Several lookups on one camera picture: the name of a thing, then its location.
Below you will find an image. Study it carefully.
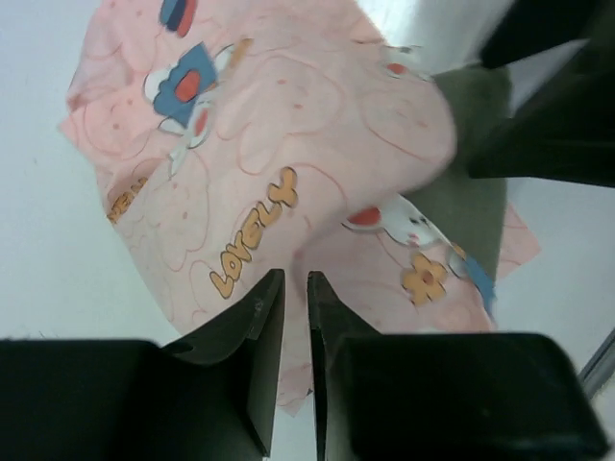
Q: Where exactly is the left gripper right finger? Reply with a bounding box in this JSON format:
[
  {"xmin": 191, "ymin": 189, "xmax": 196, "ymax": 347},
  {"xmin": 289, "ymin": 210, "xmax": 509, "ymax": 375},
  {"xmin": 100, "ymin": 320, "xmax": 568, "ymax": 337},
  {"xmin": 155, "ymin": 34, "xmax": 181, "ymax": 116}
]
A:
[{"xmin": 307, "ymin": 272, "xmax": 610, "ymax": 460}]

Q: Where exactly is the grey orange dotted pillow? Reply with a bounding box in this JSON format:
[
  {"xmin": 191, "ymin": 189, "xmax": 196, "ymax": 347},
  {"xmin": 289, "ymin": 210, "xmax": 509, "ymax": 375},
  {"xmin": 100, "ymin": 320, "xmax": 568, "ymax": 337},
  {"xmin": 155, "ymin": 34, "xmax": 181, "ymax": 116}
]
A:
[{"xmin": 404, "ymin": 66, "xmax": 511, "ymax": 279}]

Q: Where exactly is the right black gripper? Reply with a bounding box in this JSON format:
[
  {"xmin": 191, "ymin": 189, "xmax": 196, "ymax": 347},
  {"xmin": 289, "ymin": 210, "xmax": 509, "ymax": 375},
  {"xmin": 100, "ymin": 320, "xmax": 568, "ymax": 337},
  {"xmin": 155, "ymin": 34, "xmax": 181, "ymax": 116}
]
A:
[{"xmin": 468, "ymin": 1, "xmax": 614, "ymax": 187}]

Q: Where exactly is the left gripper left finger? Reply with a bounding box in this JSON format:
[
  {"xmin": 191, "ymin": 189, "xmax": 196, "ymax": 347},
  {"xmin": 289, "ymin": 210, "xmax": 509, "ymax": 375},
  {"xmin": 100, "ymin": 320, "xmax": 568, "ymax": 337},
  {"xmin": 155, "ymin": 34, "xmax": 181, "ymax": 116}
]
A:
[{"xmin": 1, "ymin": 269, "xmax": 284, "ymax": 460}]

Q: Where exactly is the pink cartoon print pillowcase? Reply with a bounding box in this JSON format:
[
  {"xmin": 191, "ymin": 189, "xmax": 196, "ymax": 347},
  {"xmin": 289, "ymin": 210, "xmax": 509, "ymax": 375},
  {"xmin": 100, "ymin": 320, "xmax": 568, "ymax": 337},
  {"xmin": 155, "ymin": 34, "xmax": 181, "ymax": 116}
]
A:
[{"xmin": 60, "ymin": 1, "xmax": 540, "ymax": 414}]

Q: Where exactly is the right aluminium frame rail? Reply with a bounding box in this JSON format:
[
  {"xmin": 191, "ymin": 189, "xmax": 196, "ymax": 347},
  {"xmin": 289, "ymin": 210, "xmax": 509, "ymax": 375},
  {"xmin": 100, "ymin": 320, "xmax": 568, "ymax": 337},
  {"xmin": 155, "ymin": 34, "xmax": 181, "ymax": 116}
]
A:
[{"xmin": 578, "ymin": 329, "xmax": 615, "ymax": 399}]

